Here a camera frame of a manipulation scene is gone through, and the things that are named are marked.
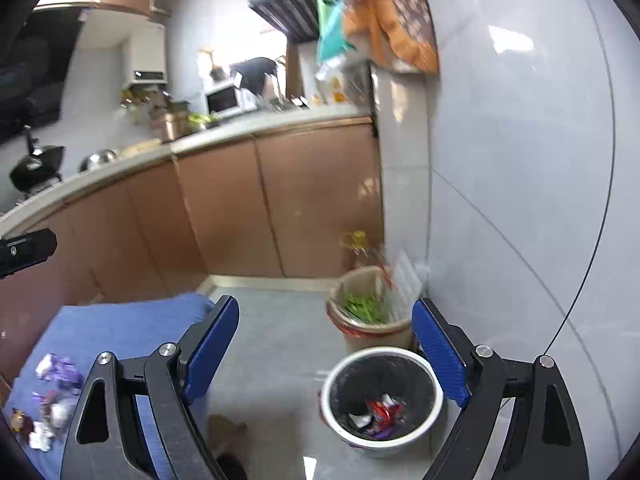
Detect beige bin with red bag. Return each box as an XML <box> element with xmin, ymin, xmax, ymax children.
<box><xmin>326</xmin><ymin>266</ymin><xmax>416</xmax><ymax>356</ymax></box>

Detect steel bowl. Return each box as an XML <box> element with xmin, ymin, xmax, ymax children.
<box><xmin>78</xmin><ymin>149</ymin><xmax>119</xmax><ymax>173</ymax></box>

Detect black wok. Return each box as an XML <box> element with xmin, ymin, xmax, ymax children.
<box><xmin>10</xmin><ymin>127</ymin><xmax>67</xmax><ymax>194</ymax></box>

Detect pale cutting board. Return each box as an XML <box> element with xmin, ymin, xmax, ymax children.
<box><xmin>120</xmin><ymin>141</ymin><xmax>161</xmax><ymax>157</ymax></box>

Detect black wall rack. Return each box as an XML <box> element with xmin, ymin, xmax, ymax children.
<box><xmin>248</xmin><ymin>0</ymin><xmax>346</xmax><ymax>44</ymax></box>

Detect clear plastic wrapper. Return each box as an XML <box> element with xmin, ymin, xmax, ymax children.
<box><xmin>49</xmin><ymin>399</ymin><xmax>77</xmax><ymax>431</ymax></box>

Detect brown kitchen base cabinet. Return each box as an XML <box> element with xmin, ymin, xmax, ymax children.
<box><xmin>0</xmin><ymin>117</ymin><xmax>384</xmax><ymax>386</ymax></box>

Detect copper cooking pot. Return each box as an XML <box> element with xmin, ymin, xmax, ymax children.
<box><xmin>150</xmin><ymin>101</ymin><xmax>192</xmax><ymax>142</ymax></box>

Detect orange patterned apron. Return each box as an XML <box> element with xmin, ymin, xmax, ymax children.
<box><xmin>341</xmin><ymin>0</ymin><xmax>440</xmax><ymax>75</ymax></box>

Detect hanging kitchen utensils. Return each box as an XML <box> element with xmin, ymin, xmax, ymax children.
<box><xmin>120</xmin><ymin>85</ymin><xmax>173</xmax><ymax>112</ymax></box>

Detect green vegetables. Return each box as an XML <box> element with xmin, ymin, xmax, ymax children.
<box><xmin>187</xmin><ymin>112</ymin><xmax>221</xmax><ymax>131</ymax></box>

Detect white microwave oven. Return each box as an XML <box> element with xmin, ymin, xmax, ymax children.
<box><xmin>204</xmin><ymin>82</ymin><xmax>246</xmax><ymax>119</ymax></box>

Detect pile of colourful wrappers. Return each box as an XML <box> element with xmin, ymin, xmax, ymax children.
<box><xmin>348</xmin><ymin>393</ymin><xmax>406</xmax><ymax>437</ymax></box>

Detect yellow cooking oil bottle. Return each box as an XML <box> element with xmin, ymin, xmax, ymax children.
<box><xmin>341</xmin><ymin>230</ymin><xmax>386</xmax><ymax>271</ymax></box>

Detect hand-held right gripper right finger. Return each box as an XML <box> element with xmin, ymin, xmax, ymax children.
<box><xmin>411</xmin><ymin>297</ymin><xmax>591</xmax><ymax>480</ymax></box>

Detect blue table cloth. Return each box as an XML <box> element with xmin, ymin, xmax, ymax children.
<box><xmin>0</xmin><ymin>292</ymin><xmax>218</xmax><ymax>480</ymax></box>

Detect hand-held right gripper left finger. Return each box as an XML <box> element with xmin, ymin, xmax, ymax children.
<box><xmin>60</xmin><ymin>295</ymin><xmax>240</xmax><ymax>480</ymax></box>

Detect green vegetable scraps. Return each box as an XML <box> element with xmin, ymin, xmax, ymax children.
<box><xmin>345</xmin><ymin>294</ymin><xmax>389</xmax><ymax>324</ymax></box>

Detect green plastic bag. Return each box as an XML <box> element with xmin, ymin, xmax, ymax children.
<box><xmin>316</xmin><ymin>0</ymin><xmax>356</xmax><ymax>65</ymax></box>

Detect purple red wrapper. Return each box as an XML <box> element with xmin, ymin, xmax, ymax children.
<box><xmin>31</xmin><ymin>391</ymin><xmax>62</xmax><ymax>415</ymax></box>

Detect white purple candy wrapper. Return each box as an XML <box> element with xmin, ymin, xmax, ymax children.
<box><xmin>35</xmin><ymin>353</ymin><xmax>85</xmax><ymax>395</ymax></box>

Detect clear plastic packaging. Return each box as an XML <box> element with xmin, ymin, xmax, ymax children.
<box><xmin>387</xmin><ymin>250</ymin><xmax>431</xmax><ymax>322</ymax></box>

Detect black range hood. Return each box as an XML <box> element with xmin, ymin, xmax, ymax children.
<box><xmin>0</xmin><ymin>5</ymin><xmax>89</xmax><ymax>142</ymax></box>

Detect round bin with white rim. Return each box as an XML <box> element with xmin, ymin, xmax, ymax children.
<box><xmin>320</xmin><ymin>346</ymin><xmax>445</xmax><ymax>458</ymax></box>

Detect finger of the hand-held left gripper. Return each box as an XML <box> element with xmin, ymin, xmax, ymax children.
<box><xmin>0</xmin><ymin>228</ymin><xmax>57</xmax><ymax>279</ymax></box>

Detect white water heater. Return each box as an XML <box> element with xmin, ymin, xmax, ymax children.
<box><xmin>125</xmin><ymin>22</ymin><xmax>167</xmax><ymax>86</ymax></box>

